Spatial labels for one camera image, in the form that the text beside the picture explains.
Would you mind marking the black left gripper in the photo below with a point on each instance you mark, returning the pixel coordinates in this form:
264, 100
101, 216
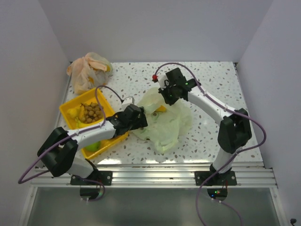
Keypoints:
140, 122

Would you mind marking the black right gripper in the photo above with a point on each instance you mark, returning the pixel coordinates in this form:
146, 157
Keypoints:
163, 92

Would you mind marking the orange yellow mango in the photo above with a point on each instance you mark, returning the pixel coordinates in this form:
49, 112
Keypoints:
161, 109

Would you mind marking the green knotted plastic bag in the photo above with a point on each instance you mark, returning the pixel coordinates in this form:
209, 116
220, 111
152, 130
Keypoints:
164, 128

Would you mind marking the bunch of longan fruit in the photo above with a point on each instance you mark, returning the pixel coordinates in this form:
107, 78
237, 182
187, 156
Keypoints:
90, 113

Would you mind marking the green apple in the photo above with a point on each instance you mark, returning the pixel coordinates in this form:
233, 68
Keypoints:
93, 147

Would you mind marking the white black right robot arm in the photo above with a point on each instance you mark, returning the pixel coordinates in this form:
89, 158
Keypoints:
234, 126

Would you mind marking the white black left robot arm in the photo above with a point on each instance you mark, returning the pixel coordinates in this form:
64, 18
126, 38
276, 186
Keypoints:
59, 150

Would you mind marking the orange plastic bag with fruit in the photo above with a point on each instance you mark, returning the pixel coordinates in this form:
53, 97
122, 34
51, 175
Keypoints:
89, 72

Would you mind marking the yellow plastic tray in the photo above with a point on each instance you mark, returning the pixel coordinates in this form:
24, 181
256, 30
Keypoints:
107, 110

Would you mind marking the yellow pear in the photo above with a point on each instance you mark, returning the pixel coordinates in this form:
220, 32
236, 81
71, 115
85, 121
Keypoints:
73, 112

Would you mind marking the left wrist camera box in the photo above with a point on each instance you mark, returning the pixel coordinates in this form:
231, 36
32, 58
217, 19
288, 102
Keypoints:
126, 102

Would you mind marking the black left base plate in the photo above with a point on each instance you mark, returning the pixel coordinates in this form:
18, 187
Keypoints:
103, 177

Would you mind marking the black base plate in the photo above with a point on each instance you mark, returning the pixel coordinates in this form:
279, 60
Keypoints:
228, 178
103, 177

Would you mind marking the aluminium rail frame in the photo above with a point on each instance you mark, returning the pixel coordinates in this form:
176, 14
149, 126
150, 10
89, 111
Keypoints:
135, 164

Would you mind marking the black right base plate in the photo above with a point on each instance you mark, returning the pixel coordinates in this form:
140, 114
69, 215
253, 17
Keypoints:
228, 178

